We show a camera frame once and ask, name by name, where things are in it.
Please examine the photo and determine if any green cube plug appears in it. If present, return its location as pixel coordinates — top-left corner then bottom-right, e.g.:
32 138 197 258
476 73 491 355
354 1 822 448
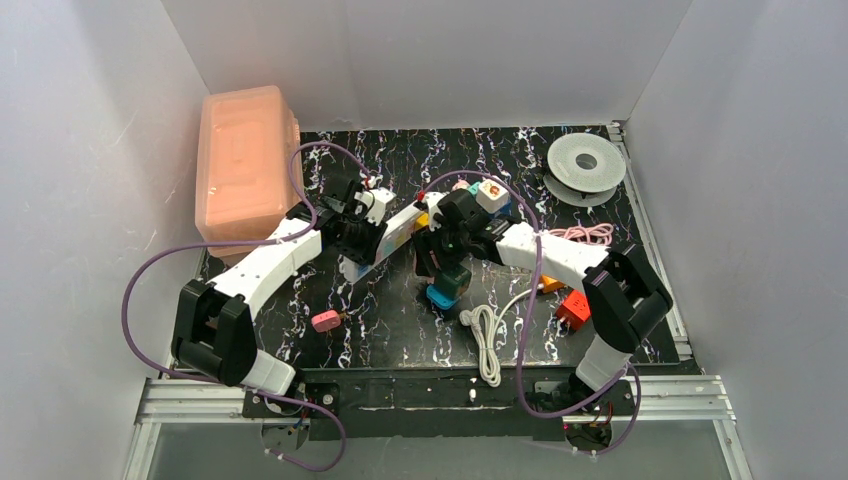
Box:
434 264 472 300

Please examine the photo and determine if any white power strip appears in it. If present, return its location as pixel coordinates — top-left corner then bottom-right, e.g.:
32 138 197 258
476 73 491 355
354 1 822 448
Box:
339 205 425 284

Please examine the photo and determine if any white cable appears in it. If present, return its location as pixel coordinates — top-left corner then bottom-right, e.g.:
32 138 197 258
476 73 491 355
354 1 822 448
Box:
458 286 541 389

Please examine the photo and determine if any pink cube plug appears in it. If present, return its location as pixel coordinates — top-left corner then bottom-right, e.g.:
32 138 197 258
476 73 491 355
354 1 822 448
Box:
311 310 346 333

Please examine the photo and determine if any orange power bank socket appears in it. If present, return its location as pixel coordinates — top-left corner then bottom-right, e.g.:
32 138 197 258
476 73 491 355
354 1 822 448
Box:
539 275 566 294

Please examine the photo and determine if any pink plastic storage box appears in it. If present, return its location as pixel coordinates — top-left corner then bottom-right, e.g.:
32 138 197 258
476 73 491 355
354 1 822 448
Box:
195 85 303 242

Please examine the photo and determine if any red cube socket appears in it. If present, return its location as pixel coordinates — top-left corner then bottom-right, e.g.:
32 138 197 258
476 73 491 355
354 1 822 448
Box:
555 290 591 332

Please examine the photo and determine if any light blue cube socket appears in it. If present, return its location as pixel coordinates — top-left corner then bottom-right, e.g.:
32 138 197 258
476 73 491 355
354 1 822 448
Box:
425 285 459 311

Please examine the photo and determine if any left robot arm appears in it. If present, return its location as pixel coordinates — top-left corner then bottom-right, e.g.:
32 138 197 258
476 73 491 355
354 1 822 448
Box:
171 179 396 395

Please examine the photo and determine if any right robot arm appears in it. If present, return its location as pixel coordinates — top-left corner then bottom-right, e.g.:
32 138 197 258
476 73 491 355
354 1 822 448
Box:
412 189 673 406

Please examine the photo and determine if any yellow cube plug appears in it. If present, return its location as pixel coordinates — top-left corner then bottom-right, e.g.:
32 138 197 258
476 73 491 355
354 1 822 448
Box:
413 213 429 232

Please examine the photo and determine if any white cartoon cube plug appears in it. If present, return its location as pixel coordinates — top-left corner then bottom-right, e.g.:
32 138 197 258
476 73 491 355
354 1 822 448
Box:
475 179 511 215

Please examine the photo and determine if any grey filament spool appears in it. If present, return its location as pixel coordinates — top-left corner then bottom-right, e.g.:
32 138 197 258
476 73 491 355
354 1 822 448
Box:
543 133 627 208

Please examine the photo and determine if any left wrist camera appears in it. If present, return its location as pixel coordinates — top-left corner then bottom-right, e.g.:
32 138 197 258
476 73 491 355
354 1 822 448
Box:
354 188 396 225

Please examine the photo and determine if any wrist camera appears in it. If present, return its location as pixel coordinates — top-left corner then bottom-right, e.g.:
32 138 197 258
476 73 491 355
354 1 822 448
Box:
354 188 396 225
416 191 446 231

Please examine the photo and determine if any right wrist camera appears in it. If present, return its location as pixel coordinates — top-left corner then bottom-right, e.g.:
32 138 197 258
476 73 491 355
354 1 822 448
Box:
416 191 446 231

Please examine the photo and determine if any pink coiled cable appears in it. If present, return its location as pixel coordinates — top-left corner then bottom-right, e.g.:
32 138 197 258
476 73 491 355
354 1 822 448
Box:
548 222 616 248

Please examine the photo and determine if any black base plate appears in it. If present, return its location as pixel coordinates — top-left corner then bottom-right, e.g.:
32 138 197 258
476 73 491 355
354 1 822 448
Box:
241 362 637 442

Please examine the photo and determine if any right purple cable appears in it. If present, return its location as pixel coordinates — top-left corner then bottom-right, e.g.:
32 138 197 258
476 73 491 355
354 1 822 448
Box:
418 170 643 458

